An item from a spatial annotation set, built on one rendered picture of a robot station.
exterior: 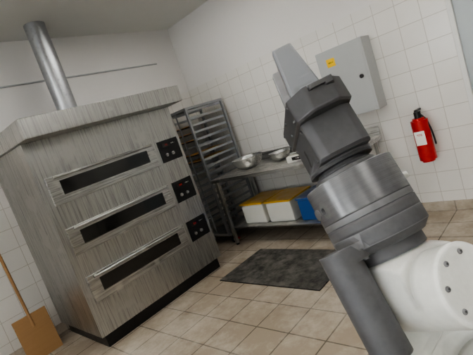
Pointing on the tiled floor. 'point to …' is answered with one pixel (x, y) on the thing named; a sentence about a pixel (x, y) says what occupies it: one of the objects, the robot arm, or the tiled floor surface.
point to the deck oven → (108, 210)
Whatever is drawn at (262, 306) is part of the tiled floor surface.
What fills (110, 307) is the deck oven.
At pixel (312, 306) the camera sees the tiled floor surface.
